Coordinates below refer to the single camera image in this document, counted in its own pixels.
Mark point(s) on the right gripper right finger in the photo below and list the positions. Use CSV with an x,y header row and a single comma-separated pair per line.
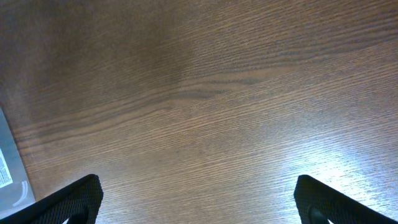
x,y
318,203

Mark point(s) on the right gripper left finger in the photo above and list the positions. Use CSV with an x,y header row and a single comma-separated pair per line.
x,y
78,202

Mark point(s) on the clear plastic container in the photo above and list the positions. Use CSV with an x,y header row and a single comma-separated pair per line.
x,y
16,192

